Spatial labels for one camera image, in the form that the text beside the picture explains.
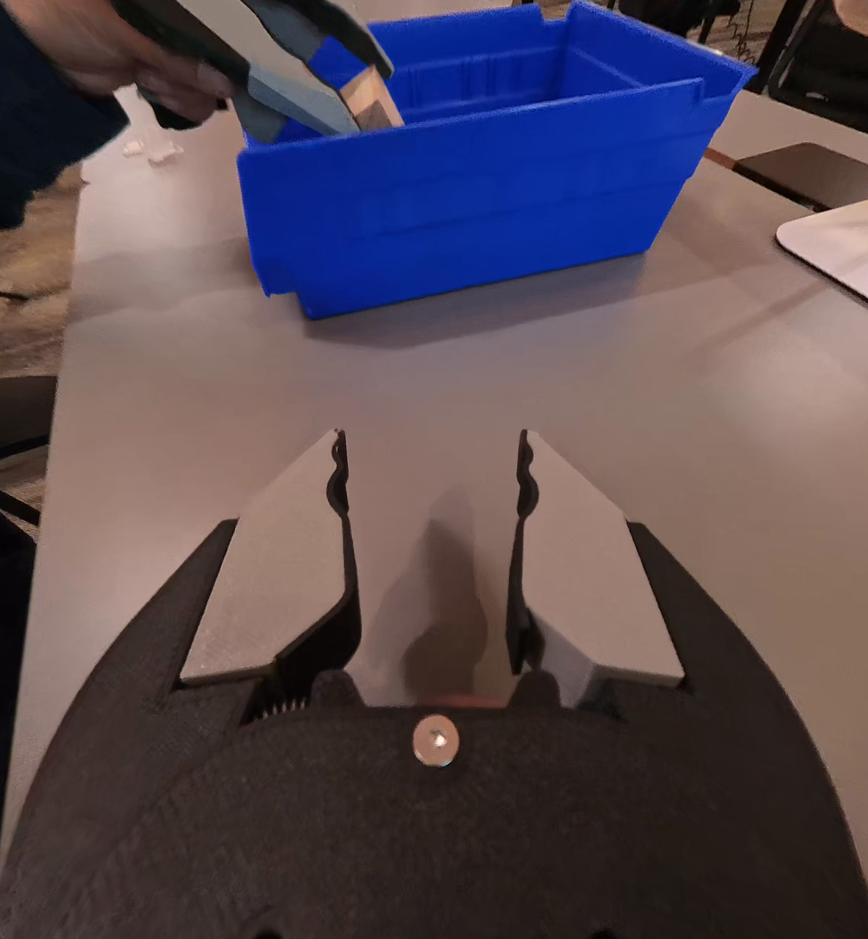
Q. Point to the blue plastic bin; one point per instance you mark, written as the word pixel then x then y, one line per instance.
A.
pixel 478 213

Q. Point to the person's left hand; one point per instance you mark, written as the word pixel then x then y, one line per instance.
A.
pixel 89 51

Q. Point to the white document stand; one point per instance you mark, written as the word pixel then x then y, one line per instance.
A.
pixel 852 249

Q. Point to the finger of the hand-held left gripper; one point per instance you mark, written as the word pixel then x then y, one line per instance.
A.
pixel 302 95
pixel 258 29

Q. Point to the small clear plastic piece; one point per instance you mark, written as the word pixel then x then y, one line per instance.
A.
pixel 155 150

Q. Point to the person's left forearm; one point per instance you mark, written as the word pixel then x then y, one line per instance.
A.
pixel 8 132

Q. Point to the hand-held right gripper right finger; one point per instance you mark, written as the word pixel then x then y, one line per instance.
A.
pixel 595 587

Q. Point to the black office chair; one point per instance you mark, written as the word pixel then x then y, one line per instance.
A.
pixel 830 81

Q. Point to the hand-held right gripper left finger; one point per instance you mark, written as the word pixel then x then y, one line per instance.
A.
pixel 272 587

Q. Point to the wooden cube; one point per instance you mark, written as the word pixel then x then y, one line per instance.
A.
pixel 372 103

